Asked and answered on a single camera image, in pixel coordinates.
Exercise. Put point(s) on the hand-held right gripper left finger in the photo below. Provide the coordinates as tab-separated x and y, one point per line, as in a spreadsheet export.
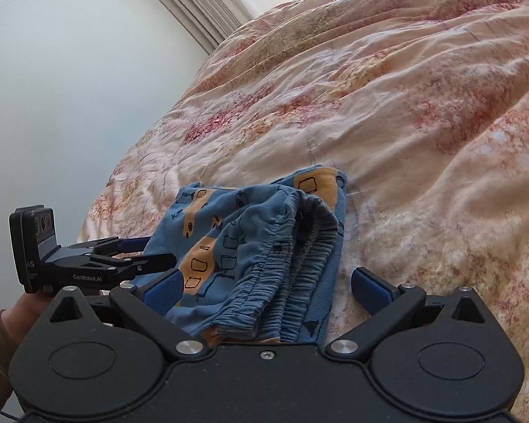
165	293

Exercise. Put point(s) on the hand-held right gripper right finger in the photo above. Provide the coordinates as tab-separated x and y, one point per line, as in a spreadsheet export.
372	288

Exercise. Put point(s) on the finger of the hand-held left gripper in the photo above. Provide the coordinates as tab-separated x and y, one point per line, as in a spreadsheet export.
132	245
154	262

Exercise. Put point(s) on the blue printed pants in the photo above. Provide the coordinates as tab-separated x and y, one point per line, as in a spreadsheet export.
255	251

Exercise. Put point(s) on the person's left hand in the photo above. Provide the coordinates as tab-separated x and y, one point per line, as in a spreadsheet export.
28	317

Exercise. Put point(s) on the floral beige duvet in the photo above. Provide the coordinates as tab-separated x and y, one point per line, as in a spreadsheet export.
379	119

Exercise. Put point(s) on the beige pleated curtain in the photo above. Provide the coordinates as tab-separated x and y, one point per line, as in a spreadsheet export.
194	0

